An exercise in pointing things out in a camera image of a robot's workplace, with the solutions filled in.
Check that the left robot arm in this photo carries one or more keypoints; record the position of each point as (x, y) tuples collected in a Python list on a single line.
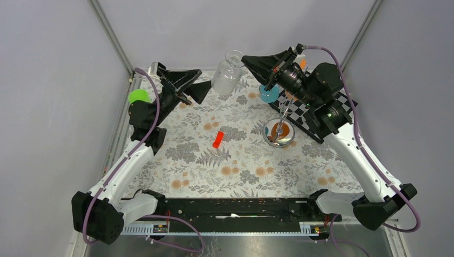
[(101, 214)]

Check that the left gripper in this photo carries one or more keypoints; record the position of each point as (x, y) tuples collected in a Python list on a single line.
[(179, 81)]

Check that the green wine glass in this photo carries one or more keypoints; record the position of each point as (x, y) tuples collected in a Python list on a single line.
[(138, 95)]

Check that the small red block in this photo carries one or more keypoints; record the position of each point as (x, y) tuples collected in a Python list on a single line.
[(216, 144)]

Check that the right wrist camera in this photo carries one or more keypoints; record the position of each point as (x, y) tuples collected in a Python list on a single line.
[(300, 53)]

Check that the blue wine glass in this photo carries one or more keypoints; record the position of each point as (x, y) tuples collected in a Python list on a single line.
[(269, 96)]

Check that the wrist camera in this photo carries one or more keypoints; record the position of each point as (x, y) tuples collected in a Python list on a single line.
[(152, 70), (300, 53)]

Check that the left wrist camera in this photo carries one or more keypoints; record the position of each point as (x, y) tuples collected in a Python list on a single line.
[(152, 70)]

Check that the floral tablecloth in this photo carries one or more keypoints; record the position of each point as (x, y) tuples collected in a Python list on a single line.
[(187, 165)]

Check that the clear wine glass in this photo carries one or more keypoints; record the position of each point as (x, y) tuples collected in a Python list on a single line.
[(228, 73)]

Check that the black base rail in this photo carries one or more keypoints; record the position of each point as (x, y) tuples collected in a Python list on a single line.
[(231, 217)]

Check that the black white checkerboard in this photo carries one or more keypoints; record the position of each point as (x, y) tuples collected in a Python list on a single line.
[(301, 113)]

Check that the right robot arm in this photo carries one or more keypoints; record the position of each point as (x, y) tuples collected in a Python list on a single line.
[(383, 194)]

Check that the chrome wine glass rack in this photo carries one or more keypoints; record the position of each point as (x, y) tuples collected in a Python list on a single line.
[(279, 132)]

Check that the orange wine glass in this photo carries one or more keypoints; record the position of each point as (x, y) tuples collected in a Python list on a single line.
[(303, 64)]

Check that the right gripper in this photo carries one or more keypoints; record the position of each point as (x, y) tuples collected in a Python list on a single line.
[(262, 67)]

